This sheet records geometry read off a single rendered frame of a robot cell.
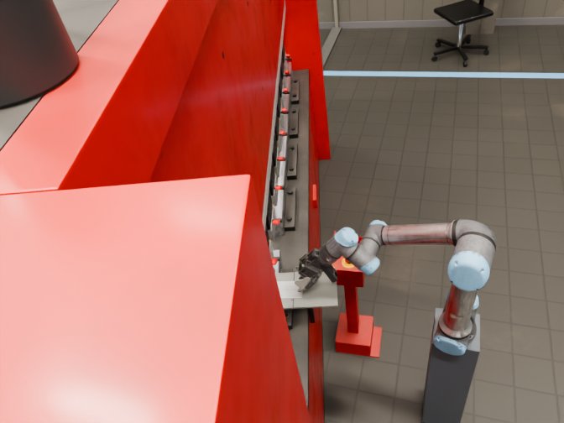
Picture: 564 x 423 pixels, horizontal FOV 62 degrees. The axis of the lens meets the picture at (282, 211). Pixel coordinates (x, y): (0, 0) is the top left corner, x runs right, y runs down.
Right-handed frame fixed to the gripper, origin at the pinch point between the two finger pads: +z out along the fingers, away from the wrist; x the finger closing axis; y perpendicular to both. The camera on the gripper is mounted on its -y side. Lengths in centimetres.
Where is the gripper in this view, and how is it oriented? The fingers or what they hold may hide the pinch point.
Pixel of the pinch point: (301, 284)
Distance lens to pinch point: 194.1
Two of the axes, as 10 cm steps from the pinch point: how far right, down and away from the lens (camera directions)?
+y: -8.5, -4.3, -3.1
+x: -0.9, 6.9, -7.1
